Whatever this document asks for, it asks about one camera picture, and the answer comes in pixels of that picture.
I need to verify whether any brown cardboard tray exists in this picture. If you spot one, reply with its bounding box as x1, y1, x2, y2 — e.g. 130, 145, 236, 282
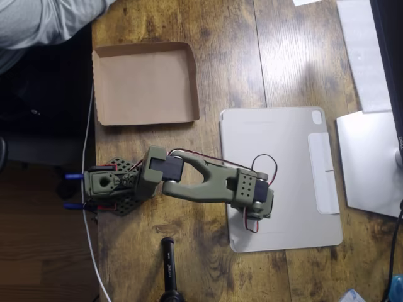
91, 41, 202, 127

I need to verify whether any beige tablet folio case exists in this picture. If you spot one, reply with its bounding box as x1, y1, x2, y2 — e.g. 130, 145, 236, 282
219, 106, 343, 254

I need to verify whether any silver monitor stand base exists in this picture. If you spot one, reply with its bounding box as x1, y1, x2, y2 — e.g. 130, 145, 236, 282
336, 110, 403, 218

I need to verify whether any white foam sheet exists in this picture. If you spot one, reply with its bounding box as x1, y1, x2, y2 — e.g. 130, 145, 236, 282
336, 0, 394, 114

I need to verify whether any white and blue packet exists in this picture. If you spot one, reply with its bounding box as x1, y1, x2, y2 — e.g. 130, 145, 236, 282
339, 289, 368, 302

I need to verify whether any black computer monitor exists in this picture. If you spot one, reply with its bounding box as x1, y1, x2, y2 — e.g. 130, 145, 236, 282
370, 0, 403, 158

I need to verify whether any blue round object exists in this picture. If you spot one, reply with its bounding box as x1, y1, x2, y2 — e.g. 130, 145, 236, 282
389, 274, 403, 302

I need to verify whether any red black servo wire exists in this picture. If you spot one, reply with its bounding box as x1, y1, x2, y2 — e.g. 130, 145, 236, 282
168, 150, 278, 233

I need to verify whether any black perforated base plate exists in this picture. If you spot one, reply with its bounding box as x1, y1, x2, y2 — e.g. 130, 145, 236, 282
94, 155, 146, 217

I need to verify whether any white cable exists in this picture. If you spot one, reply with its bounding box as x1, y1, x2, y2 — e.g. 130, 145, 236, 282
81, 80, 111, 302

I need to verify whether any black camera stand pole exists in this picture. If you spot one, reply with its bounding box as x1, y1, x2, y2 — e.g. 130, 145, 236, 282
159, 237, 186, 302

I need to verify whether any blue handled table clamp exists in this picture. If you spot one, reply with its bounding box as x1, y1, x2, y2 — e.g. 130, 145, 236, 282
65, 164, 116, 181
64, 201, 117, 213

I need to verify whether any black cable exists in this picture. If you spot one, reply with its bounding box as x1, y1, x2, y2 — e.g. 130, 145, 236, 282
384, 201, 403, 302

